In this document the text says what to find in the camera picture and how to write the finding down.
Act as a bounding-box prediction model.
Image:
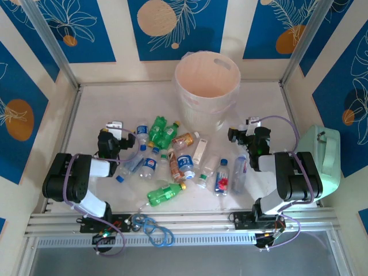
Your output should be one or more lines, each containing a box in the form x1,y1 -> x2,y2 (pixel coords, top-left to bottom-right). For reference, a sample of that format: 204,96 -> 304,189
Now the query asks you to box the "thin aluminium table rail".
76,80 -> 284,87

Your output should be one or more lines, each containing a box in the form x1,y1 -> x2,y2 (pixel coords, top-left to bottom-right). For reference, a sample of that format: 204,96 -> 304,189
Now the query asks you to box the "white ribbed plastic bin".
174,51 -> 242,133

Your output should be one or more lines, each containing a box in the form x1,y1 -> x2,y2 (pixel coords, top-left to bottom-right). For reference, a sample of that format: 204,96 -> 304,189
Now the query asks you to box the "wide clear bottle blue label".
176,153 -> 196,181

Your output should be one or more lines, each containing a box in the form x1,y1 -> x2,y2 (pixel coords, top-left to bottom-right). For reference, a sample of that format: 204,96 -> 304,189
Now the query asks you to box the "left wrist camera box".
105,120 -> 124,139

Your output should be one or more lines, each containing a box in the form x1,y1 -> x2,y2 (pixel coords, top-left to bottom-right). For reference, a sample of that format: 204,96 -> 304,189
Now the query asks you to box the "mint green case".
296,123 -> 343,201

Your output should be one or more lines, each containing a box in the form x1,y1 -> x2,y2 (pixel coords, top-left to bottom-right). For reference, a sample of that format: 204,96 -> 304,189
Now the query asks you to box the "aluminium table side rail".
42,85 -> 84,214
279,82 -> 302,144

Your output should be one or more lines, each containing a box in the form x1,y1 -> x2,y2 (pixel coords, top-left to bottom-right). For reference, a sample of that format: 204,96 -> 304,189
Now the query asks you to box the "long aluminium table rail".
24,211 -> 344,237

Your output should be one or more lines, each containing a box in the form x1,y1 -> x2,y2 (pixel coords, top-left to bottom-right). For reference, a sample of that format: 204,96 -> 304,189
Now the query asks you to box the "aluminium frame post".
280,0 -> 337,89
20,0 -> 81,90

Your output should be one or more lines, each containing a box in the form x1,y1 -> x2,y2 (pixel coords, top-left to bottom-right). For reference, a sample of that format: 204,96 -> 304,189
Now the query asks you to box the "green plastic bottle yellow cap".
146,182 -> 187,208

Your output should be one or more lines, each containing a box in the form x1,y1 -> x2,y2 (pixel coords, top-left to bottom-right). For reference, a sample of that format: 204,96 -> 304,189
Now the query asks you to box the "clear bottle green neck band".
195,154 -> 221,190

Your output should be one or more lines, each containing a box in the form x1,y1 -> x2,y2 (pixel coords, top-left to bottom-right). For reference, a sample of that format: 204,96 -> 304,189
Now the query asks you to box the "coiled blue cable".
131,214 -> 175,248

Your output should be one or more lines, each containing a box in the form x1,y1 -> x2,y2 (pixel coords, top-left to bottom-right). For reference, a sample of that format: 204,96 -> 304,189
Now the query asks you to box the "crushed green plastic bottle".
148,115 -> 169,148

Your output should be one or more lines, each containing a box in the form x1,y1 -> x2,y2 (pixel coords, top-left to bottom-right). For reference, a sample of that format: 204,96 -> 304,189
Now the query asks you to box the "gold red label bottle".
171,131 -> 201,151

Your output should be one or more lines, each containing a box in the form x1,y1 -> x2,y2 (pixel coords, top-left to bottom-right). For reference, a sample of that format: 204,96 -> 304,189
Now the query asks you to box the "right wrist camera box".
244,116 -> 262,135

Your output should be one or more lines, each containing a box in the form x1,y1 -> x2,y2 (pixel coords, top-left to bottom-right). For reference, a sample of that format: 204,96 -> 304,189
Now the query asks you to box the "Fiji water bottle blue cap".
213,158 -> 231,198

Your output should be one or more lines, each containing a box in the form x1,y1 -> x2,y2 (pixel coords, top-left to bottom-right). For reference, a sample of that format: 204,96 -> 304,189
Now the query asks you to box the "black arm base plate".
229,212 -> 286,231
79,214 -> 139,234

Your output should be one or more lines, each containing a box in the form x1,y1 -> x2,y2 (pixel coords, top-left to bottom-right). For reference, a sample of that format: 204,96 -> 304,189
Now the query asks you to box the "clear Pepsi label bottle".
139,147 -> 161,181

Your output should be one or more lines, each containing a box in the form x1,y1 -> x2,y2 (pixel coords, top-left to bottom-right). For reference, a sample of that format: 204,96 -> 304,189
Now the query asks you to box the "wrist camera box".
105,120 -> 124,139
244,116 -> 262,135

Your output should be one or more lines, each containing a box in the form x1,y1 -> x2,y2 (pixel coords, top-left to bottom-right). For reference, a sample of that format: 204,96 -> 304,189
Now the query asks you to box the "tall clear bottle white label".
191,137 -> 210,166

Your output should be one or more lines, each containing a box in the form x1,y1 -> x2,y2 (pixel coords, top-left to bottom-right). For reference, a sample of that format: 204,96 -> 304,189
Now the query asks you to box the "brown coffee drink bottle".
167,148 -> 186,184

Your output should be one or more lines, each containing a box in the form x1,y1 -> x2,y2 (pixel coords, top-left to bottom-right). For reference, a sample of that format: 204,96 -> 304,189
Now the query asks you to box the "grey slotted cable duct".
36,232 -> 257,248

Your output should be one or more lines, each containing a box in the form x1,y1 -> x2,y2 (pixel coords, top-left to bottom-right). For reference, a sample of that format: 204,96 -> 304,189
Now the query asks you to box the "blue tinted water bottle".
231,154 -> 249,196

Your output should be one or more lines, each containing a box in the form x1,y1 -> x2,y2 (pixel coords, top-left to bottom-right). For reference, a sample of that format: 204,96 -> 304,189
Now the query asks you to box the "crushed clear bottle blue cap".
115,154 -> 145,184

